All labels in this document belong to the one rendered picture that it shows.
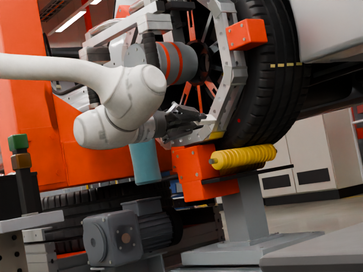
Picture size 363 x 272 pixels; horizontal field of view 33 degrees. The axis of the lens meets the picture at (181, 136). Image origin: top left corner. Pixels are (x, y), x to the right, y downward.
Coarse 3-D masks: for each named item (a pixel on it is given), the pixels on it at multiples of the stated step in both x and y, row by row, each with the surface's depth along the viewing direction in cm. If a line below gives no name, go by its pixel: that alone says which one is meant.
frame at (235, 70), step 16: (208, 0) 186; (224, 0) 185; (224, 16) 182; (128, 32) 218; (224, 32) 181; (224, 48) 183; (224, 64) 182; (240, 64) 183; (224, 80) 183; (240, 80) 183; (224, 96) 184; (224, 112) 191; (208, 128) 190; (224, 128) 192; (160, 144) 210; (176, 144) 203; (192, 144) 204
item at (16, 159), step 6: (12, 156) 158; (18, 156) 156; (24, 156) 157; (30, 156) 159; (12, 162) 158; (18, 162) 156; (24, 162) 157; (30, 162) 158; (12, 168) 158; (18, 168) 156
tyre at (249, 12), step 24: (240, 0) 186; (264, 0) 188; (288, 0) 196; (288, 24) 190; (264, 48) 182; (288, 48) 188; (264, 72) 183; (288, 72) 189; (264, 96) 185; (288, 96) 193; (240, 120) 191; (264, 120) 192; (288, 120) 200; (216, 144) 201; (240, 144) 196
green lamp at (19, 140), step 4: (12, 136) 157; (16, 136) 157; (20, 136) 158; (24, 136) 158; (8, 140) 159; (12, 140) 157; (16, 140) 157; (20, 140) 157; (24, 140) 158; (12, 144) 157; (16, 144) 157; (20, 144) 157; (24, 144) 158; (28, 144) 159; (12, 148) 157; (16, 148) 157; (20, 148) 157; (24, 148) 158
